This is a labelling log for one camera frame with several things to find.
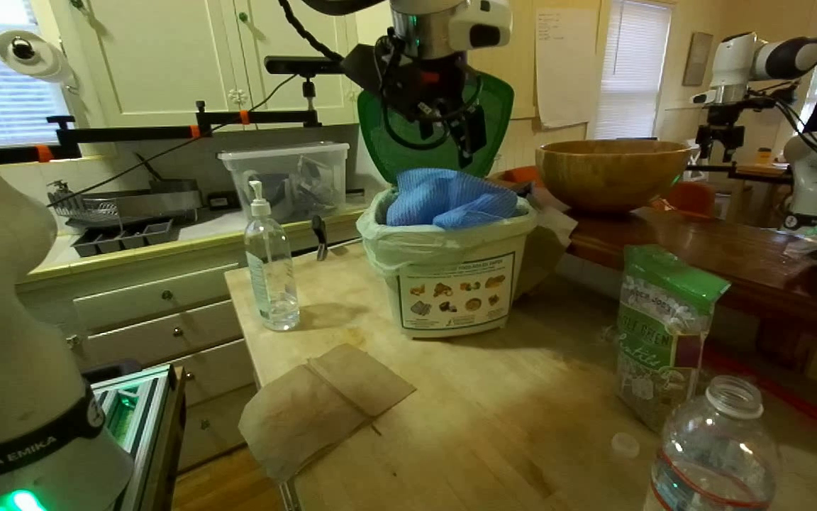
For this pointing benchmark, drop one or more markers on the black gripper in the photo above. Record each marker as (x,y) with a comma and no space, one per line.
(415,100)

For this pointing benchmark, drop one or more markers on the blue cleaning cloth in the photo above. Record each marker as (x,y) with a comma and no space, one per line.
(445,199)

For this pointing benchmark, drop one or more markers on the green bin lid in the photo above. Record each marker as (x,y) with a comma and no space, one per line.
(397,143)

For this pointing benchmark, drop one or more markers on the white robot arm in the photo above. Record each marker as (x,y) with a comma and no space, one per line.
(428,26)

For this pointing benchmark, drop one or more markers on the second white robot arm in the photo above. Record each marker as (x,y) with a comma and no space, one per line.
(754,76)

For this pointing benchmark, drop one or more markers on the translucent bin liner bag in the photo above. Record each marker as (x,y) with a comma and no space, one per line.
(432,248)

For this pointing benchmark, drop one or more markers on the white compost bin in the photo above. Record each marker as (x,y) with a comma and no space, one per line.
(457,303)

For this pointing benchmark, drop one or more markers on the wooden bowl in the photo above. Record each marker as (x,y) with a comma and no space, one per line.
(610,174)

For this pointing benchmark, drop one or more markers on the white paper sheets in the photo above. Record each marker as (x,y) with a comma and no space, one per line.
(564,66)

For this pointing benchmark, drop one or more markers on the clear plastic storage container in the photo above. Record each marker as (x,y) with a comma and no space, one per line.
(299,181)

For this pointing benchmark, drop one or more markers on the clear pump sanitizer bottle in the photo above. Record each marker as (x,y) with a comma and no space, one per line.
(271,266)

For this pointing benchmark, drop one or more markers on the green grain bag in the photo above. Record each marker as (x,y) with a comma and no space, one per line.
(665,316)

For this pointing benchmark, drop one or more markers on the black ice cube tray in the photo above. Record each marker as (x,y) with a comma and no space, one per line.
(113,240)

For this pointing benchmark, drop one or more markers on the white kitchen cabinet drawers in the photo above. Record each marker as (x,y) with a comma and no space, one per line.
(163,306)

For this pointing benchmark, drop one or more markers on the white bottle cap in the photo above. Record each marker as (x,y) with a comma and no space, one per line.
(624,443)

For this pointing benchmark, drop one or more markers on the clear plastic water bottle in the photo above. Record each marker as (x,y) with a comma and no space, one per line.
(716,453)

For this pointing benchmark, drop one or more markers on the paper towel roll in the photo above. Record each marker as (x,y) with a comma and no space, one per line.
(34,59)

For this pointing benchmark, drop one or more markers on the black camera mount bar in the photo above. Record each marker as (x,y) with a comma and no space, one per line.
(206,123)

